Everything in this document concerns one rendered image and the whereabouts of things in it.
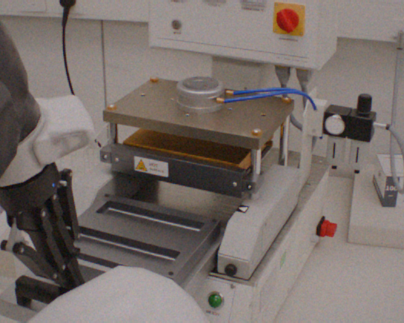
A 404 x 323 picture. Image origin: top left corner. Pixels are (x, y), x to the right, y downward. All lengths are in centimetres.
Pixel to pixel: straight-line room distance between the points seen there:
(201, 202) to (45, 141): 58
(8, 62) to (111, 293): 30
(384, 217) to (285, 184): 40
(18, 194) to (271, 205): 48
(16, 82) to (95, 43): 114
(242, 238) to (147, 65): 82
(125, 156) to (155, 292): 75
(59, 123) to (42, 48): 115
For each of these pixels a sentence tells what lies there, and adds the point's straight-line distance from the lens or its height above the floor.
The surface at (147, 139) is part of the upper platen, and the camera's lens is 115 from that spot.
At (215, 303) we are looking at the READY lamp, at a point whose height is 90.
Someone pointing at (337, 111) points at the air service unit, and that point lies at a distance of 121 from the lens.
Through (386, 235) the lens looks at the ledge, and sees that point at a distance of 146.
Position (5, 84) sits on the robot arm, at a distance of 63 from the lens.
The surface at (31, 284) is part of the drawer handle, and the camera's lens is 90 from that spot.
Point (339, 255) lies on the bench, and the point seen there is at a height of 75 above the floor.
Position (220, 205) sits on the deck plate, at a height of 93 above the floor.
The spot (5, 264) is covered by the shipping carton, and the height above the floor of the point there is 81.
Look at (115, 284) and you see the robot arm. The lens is 39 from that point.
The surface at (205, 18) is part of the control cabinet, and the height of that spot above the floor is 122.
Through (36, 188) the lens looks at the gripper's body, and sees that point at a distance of 72.
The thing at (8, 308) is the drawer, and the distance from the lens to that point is 95.
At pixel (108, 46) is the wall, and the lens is 176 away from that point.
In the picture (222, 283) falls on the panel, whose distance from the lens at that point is 104.
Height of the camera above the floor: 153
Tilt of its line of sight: 26 degrees down
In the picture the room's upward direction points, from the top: straight up
